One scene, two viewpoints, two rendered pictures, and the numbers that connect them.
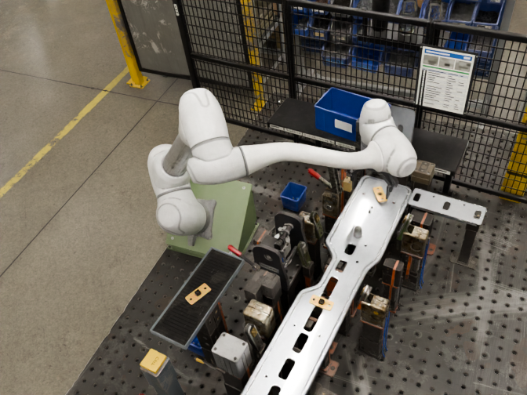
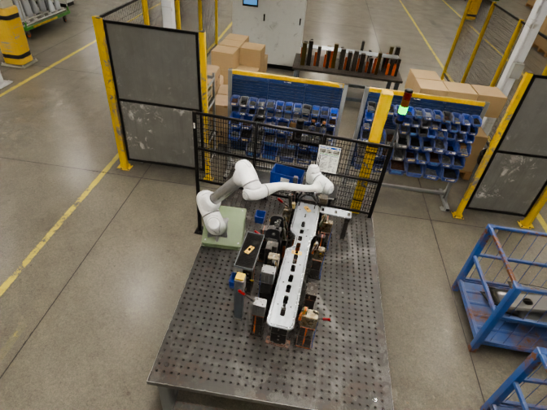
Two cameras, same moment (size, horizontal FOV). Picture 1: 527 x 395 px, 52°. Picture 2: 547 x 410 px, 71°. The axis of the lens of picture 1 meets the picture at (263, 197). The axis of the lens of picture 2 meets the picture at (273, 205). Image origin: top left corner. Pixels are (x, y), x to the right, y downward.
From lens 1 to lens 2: 1.45 m
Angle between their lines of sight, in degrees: 21
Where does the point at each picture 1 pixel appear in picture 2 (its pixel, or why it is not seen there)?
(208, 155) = (254, 187)
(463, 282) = (344, 246)
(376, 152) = (319, 184)
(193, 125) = (246, 174)
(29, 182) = (67, 228)
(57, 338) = (119, 312)
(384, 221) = (312, 220)
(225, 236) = (234, 235)
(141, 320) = (199, 278)
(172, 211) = (216, 220)
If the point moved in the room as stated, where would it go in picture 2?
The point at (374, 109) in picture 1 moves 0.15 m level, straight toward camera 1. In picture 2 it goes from (314, 167) to (318, 178)
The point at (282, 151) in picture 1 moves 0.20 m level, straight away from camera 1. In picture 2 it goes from (281, 185) to (273, 171)
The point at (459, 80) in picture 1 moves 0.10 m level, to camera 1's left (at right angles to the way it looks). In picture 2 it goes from (334, 159) to (325, 160)
